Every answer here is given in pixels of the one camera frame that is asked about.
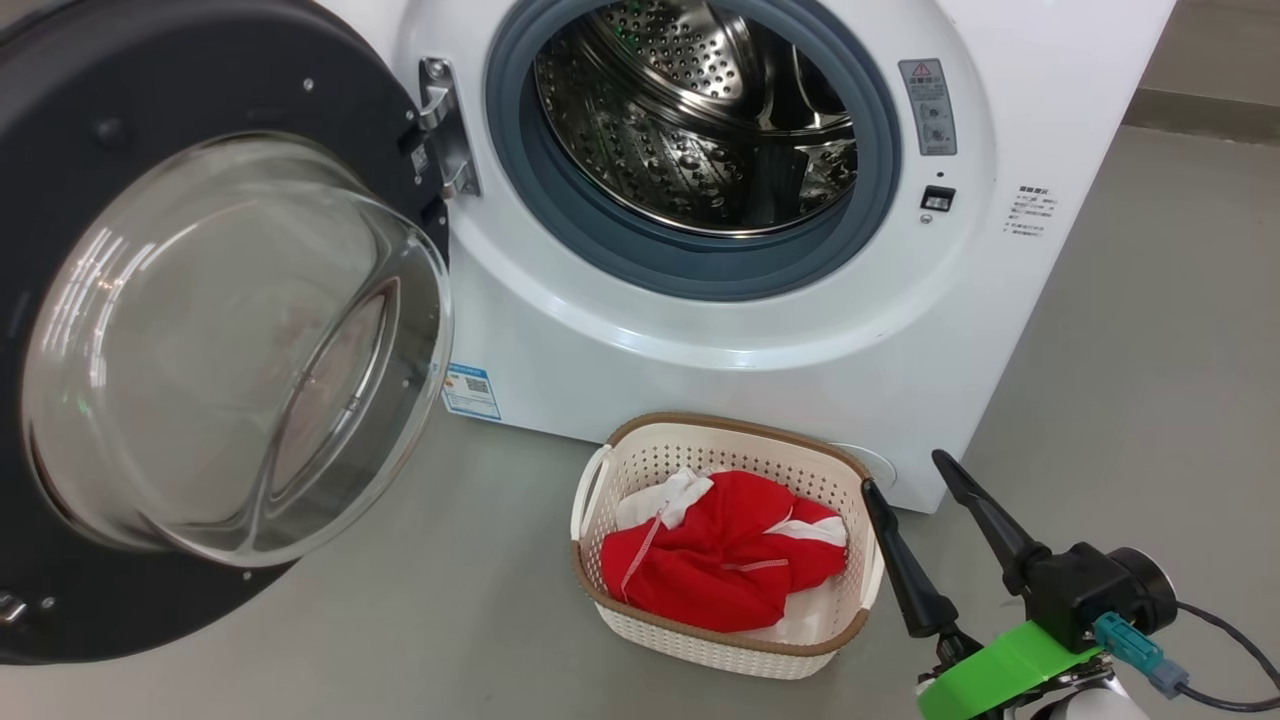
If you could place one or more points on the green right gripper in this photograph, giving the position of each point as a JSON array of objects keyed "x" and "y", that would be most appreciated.
[{"x": 1000, "y": 670}]

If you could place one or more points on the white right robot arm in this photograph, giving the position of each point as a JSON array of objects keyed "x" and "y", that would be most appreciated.
[{"x": 1080, "y": 705}]

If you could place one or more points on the red and white garment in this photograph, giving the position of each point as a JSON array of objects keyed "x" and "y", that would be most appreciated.
[{"x": 720, "y": 560}]

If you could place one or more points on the cream perforated basket brown rim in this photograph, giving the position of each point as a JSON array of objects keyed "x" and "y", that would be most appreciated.
[{"x": 700, "y": 652}]

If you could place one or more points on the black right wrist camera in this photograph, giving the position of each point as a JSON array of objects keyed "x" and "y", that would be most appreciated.
[{"x": 1090, "y": 590}]

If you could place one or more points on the blue energy rating sticker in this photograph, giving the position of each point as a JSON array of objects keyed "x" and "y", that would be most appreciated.
[{"x": 472, "y": 392}]

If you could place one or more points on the white front-load washing machine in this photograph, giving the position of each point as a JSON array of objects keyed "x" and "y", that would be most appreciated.
[{"x": 700, "y": 380}]

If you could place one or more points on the round white filter cover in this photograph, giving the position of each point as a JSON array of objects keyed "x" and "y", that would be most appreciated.
[{"x": 870, "y": 462}]

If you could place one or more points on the perforated stainless steel drum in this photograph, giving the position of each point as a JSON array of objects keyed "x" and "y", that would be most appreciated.
[{"x": 680, "y": 120}]

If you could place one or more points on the silver metal door hinge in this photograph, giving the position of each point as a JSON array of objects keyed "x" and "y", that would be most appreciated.
[{"x": 447, "y": 130}]

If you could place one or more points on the black round glass washer door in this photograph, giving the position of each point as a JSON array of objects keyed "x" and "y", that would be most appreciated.
[{"x": 200, "y": 80}]

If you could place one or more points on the small black text sticker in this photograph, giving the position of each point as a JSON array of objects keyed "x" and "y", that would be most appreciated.
[{"x": 1032, "y": 210}]

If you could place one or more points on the grey warning sticker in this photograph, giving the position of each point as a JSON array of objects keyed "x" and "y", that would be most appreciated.
[{"x": 928, "y": 105}]

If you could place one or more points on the black square door latch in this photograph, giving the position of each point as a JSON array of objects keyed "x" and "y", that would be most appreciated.
[{"x": 938, "y": 198}]

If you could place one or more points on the grey-brown skirting board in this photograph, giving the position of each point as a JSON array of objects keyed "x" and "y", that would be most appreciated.
[{"x": 1200, "y": 115}]

